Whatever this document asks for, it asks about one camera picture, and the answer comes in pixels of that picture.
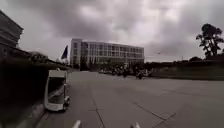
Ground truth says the white multi-storey building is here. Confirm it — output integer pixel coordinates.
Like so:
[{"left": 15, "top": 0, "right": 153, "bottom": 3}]
[{"left": 69, "top": 37, "right": 146, "bottom": 70}]

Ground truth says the dark hedge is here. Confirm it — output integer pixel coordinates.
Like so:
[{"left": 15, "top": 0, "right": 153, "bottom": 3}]
[{"left": 145, "top": 59, "right": 224, "bottom": 81}]

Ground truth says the blue flag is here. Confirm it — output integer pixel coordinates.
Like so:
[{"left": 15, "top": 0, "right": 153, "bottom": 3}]
[{"left": 60, "top": 44, "right": 69, "bottom": 61}]

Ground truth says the row of parked scooters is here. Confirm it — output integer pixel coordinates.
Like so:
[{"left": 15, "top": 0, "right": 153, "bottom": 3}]
[{"left": 98, "top": 65, "right": 154, "bottom": 81}]

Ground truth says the small white delivery robot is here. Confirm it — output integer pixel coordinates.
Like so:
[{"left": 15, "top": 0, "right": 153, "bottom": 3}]
[{"left": 43, "top": 68, "right": 71, "bottom": 113}]

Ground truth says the grey paved plaza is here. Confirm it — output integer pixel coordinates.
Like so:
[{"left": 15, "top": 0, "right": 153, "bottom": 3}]
[{"left": 34, "top": 70, "right": 224, "bottom": 128}]

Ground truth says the robot's own part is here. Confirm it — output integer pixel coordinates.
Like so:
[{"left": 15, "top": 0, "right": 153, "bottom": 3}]
[
  {"left": 72, "top": 119, "right": 82, "bottom": 128},
  {"left": 130, "top": 122, "right": 141, "bottom": 128}
]

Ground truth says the tall dark tree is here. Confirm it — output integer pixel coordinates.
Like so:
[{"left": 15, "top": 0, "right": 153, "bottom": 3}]
[{"left": 195, "top": 23, "right": 224, "bottom": 60}]

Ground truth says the grey banded building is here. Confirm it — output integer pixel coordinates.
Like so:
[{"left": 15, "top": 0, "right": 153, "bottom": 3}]
[{"left": 0, "top": 9, "right": 25, "bottom": 54}]

